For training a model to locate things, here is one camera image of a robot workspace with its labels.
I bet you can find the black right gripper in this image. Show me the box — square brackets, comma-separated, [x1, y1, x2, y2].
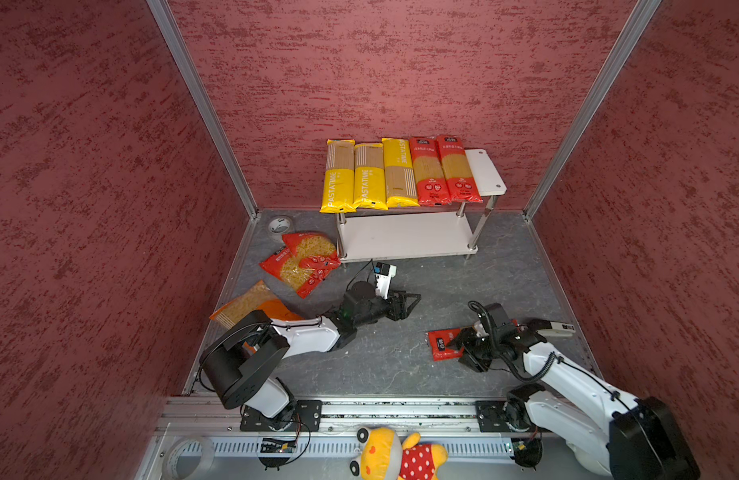
[444, 326, 499, 372]

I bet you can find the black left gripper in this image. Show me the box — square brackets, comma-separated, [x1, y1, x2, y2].
[354, 286, 421, 327]

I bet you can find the red spaghetti bag front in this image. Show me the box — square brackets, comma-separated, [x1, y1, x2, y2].
[427, 327, 483, 361]

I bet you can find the red spaghetti bag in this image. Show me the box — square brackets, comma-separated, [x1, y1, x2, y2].
[409, 137, 451, 207]
[427, 327, 483, 361]
[435, 135, 483, 203]

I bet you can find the yellow spaghetti bag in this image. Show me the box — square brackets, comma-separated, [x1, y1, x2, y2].
[320, 140, 356, 214]
[381, 138, 419, 208]
[353, 143, 389, 211]

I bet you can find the red spaghetti bag back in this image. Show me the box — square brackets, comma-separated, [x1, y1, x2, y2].
[435, 135, 483, 203]

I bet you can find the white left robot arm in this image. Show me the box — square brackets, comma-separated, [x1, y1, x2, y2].
[199, 281, 421, 430]

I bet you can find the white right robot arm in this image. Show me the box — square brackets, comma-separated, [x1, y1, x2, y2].
[449, 300, 701, 479]

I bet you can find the white two-tier shelf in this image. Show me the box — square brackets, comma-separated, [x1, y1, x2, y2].
[336, 149, 507, 263]

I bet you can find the red macaroni bag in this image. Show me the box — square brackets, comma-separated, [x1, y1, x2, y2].
[260, 232, 342, 298]

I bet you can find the yellow plush toy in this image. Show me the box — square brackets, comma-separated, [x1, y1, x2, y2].
[349, 427, 449, 480]

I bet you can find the orange macaroni bag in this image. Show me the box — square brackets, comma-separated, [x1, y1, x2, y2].
[210, 280, 302, 329]

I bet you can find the clear tape roll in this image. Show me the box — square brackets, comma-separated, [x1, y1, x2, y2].
[161, 435, 216, 480]

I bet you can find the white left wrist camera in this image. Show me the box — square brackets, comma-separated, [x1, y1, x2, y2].
[373, 262, 397, 299]

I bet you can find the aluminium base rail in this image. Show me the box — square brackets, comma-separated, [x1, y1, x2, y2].
[136, 396, 613, 479]

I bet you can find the aluminium corner post right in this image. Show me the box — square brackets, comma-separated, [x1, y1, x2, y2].
[523, 0, 661, 223]

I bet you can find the aluminium corner post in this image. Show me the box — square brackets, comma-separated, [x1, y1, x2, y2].
[523, 0, 661, 223]
[147, 0, 259, 221]

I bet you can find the aluminium corner post left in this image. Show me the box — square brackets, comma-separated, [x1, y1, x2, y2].
[147, 0, 259, 221]

